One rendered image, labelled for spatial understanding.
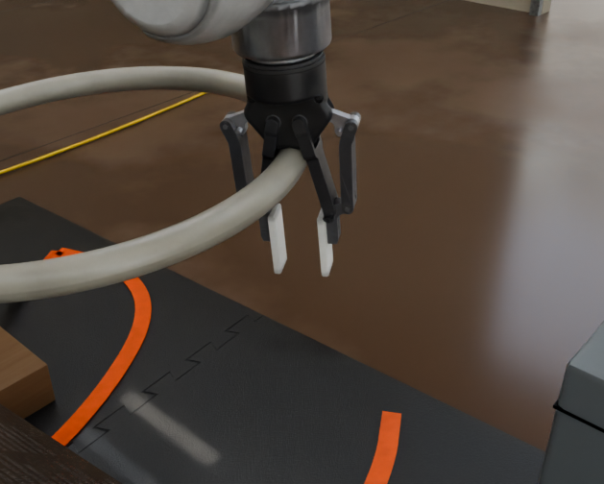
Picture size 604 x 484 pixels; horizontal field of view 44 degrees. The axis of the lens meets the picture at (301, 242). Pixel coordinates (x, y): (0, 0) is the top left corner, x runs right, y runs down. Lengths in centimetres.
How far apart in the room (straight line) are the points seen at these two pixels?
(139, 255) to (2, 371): 131
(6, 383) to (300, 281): 90
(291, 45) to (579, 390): 44
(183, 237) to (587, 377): 42
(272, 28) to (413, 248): 186
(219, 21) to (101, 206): 232
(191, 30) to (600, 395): 54
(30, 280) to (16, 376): 126
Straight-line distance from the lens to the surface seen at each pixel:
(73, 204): 280
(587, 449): 85
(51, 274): 60
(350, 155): 71
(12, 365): 189
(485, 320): 218
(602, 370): 80
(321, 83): 68
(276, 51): 65
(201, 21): 45
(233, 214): 63
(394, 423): 180
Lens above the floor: 129
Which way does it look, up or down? 32 degrees down
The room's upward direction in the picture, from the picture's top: straight up
